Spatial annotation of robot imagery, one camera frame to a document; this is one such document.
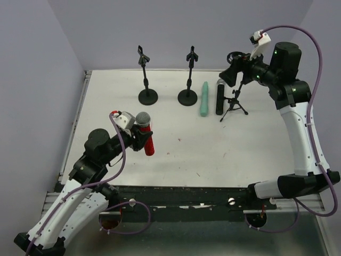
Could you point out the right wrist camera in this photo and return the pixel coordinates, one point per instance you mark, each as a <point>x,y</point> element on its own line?
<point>260,41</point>

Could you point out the middle black round-base stand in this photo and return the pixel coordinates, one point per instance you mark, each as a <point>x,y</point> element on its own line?
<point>188,97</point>

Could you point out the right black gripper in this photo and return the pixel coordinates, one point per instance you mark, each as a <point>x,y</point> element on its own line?
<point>240,65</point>

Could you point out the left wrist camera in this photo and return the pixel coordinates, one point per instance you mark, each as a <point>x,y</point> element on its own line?
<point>124,120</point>

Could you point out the black tripod shock-mount stand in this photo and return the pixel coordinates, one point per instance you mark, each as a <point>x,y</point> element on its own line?
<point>234,103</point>

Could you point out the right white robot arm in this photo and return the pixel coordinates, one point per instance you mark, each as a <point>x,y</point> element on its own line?
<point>291,97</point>

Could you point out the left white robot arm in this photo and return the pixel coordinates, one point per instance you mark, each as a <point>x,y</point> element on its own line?
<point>85,194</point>

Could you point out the left black round-base stand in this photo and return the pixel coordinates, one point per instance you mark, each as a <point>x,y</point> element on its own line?
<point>147,96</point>

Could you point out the black microphone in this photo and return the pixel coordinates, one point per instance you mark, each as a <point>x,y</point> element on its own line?
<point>220,97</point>

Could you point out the black round-base stand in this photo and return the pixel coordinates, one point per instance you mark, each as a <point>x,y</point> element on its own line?
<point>147,96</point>
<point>188,97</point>

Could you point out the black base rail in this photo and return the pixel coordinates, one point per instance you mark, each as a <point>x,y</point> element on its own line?
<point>138,204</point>

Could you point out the teal microphone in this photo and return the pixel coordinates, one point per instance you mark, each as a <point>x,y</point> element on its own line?
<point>204,100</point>

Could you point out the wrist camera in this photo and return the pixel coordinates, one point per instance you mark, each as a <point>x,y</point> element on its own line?
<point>260,41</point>
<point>124,120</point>

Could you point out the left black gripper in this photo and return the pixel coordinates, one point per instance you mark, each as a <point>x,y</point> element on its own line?
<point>136,138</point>

